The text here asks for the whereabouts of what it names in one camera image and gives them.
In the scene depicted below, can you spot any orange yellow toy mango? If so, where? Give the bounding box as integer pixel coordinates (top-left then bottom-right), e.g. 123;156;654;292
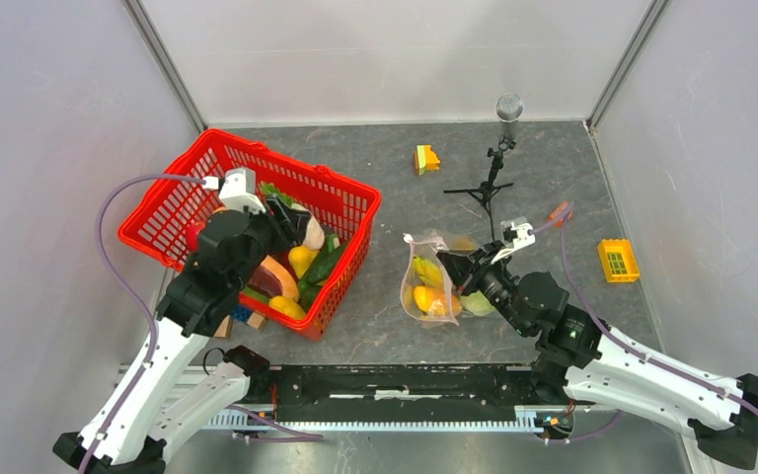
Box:
413;285;463;319

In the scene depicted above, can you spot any wooden toy block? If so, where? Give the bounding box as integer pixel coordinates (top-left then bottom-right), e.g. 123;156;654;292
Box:
214;316;234;340
246;312;267;331

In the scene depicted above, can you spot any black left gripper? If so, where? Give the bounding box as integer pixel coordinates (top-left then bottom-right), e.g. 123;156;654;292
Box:
230;192;311;290

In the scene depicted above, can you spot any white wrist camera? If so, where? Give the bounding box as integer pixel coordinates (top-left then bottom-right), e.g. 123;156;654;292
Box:
492;216;536;264
218;167;266;214

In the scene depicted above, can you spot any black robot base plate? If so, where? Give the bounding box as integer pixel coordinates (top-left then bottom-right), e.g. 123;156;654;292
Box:
239;363;569;423

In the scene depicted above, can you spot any yellow toy bell pepper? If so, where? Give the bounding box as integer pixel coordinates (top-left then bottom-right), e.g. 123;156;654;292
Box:
287;246;320;279

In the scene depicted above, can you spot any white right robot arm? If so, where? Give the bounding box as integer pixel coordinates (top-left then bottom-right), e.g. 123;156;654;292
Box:
436;242;758;470

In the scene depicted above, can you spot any green toy cabbage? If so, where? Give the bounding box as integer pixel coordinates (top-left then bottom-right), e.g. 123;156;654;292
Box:
459;291;495;317

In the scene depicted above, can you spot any blue toy block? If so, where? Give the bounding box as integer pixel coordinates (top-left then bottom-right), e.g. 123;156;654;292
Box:
229;304;253;325

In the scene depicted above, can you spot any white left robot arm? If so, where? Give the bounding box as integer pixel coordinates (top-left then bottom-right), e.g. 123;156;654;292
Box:
52;197;312;473

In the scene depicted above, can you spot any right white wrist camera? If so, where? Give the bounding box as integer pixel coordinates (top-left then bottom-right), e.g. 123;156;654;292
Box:
492;216;536;264

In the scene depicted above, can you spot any red plastic shopping basket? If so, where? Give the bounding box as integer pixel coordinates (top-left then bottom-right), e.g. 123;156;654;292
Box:
118;129;382;341

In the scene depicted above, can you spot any brown toy meat slice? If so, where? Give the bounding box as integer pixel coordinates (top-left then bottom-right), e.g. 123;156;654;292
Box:
248;256;300;301

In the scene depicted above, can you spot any dark green toy cucumber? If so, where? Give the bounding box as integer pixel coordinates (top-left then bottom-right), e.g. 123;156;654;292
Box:
298;244;347;292

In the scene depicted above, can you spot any yellow green toy block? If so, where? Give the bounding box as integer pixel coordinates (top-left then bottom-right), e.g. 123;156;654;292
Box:
413;144;440;176

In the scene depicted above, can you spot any red toy apple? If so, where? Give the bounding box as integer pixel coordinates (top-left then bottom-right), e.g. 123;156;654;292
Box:
184;220;205;252

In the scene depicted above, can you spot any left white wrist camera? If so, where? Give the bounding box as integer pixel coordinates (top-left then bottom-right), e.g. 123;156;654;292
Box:
218;167;266;214

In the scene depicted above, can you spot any grey microphone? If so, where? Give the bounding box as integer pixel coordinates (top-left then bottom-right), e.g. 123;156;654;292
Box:
494;93;524;141

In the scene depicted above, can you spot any orange toy slice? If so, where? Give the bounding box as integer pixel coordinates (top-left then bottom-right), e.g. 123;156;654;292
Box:
548;201;573;227

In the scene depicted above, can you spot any clear zip top bag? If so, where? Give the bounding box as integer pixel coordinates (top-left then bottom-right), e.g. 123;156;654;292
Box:
400;229;496;329

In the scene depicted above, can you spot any black mini tripod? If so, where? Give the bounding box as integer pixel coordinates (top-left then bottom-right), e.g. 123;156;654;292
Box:
443;138;516;240

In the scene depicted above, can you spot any yellow toy crate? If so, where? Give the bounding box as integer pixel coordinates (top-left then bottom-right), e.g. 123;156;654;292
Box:
597;239;641;283

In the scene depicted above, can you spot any white radish with leaves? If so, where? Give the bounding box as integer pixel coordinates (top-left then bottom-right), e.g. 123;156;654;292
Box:
260;182;326;251

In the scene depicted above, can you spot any yellow toy banana bunch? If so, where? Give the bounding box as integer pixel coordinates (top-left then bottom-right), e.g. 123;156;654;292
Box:
413;255;444;288

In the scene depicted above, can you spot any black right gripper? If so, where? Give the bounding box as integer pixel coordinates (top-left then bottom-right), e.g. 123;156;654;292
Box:
436;240;530;336

